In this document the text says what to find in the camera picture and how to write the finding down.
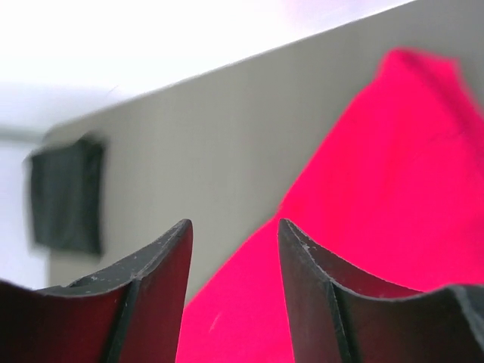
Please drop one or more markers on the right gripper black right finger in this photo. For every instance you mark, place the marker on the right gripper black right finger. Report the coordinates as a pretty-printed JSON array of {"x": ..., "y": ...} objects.
[{"x": 340, "y": 313}]

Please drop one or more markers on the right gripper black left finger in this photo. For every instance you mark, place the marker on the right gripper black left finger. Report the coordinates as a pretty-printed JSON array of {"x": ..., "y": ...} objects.
[{"x": 130, "y": 311}]

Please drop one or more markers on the red polo t shirt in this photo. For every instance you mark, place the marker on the red polo t shirt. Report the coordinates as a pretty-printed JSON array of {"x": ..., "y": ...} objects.
[{"x": 395, "y": 188}]

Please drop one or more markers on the folded black t shirt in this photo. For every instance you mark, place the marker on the folded black t shirt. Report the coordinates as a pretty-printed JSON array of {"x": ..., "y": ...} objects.
[{"x": 65, "y": 196}]

